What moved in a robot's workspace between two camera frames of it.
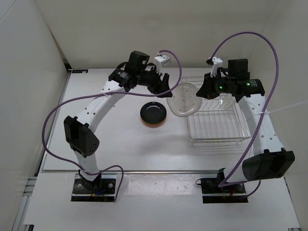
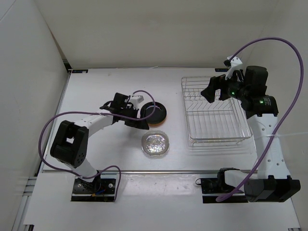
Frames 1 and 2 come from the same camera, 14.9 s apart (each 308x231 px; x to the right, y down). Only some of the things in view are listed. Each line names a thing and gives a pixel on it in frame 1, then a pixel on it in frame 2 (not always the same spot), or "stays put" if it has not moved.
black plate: [153, 112] stays put
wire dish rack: [215, 126] stays put
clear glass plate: [185, 101] to [155, 144]
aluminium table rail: [136, 172] stays put
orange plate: [153, 125] stays put
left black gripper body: [150, 80] to [129, 111]
